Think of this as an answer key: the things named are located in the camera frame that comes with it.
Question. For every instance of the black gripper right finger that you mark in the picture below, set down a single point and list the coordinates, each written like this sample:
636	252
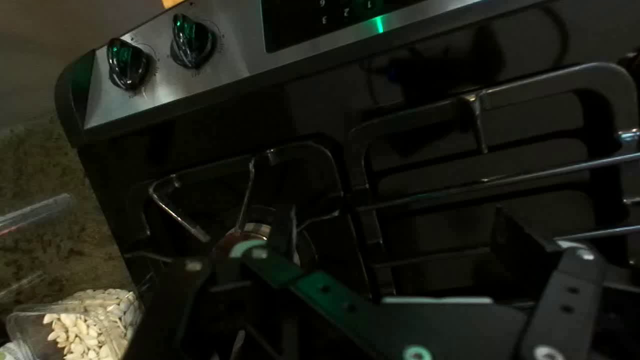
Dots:
566	300

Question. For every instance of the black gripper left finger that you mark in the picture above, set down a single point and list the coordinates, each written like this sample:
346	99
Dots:
333	292

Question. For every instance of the black gas stove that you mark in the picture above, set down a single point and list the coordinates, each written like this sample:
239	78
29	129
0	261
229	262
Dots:
427	81

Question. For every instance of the clear container of nuts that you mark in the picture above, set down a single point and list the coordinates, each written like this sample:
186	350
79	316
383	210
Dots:
81	327

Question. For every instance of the black stove knob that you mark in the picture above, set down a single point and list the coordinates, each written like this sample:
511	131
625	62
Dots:
127	62
193	41

